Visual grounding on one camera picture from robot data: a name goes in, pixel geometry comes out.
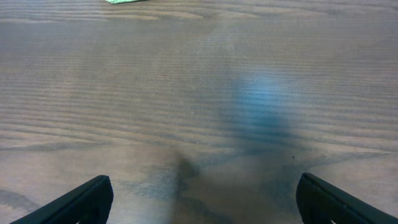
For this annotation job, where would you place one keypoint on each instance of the light green bottom folded cloth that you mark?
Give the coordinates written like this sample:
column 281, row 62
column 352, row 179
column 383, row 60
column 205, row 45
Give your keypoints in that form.
column 123, row 1

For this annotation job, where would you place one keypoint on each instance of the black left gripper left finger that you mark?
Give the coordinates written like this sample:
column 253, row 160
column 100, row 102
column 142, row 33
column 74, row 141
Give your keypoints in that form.
column 89, row 203

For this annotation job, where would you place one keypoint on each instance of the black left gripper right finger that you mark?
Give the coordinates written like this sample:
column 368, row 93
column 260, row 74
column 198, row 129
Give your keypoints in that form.
column 320, row 202

